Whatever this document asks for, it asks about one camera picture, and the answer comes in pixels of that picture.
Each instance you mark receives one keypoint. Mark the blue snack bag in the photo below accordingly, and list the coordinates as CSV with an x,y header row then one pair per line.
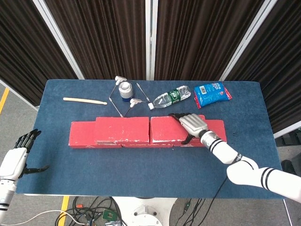
x,y
209,94

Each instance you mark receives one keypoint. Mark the small orange connector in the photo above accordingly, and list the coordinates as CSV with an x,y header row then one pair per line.
x,y
80,206

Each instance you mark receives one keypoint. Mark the blue fabric table cover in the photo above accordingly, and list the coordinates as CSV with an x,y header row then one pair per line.
x,y
141,169

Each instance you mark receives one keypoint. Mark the dark pleated partition panel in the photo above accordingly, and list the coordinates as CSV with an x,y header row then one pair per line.
x,y
101,35
28,47
200,35
282,70

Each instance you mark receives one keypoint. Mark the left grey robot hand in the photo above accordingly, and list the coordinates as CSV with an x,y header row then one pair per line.
x,y
13,162

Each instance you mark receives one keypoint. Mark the wooden stick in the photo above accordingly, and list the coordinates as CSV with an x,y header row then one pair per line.
x,y
82,100

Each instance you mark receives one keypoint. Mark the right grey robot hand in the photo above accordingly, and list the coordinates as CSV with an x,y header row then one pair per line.
x,y
194,124

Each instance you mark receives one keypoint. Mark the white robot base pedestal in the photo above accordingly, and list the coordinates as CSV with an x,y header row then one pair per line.
x,y
145,212

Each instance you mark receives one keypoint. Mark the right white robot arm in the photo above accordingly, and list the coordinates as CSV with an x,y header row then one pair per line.
x,y
270,179

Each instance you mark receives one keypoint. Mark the black round object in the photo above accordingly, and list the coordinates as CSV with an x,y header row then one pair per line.
x,y
288,167

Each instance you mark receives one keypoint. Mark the red foam brick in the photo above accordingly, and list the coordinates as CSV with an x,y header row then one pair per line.
x,y
217,127
164,129
145,146
81,134
122,129

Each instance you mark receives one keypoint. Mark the clear plastic water bottle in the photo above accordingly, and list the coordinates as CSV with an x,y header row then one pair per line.
x,y
171,95

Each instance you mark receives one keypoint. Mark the green circuit board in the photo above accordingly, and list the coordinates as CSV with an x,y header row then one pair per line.
x,y
109,215

